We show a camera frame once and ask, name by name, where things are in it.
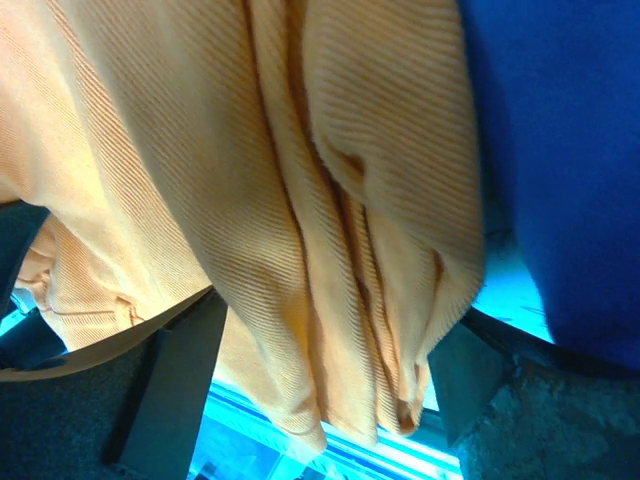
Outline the orange shirt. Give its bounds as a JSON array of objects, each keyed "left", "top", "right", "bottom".
[{"left": 1, "top": 1, "right": 484, "bottom": 451}]

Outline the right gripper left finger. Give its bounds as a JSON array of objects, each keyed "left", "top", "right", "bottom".
[{"left": 0, "top": 199, "right": 229, "bottom": 480}]

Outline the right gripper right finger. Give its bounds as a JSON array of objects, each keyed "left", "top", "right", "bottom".
[{"left": 428, "top": 309, "right": 639, "bottom": 480}]

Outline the blue folded shirt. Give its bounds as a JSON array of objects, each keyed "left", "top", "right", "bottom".
[{"left": 460, "top": 1, "right": 639, "bottom": 369}]

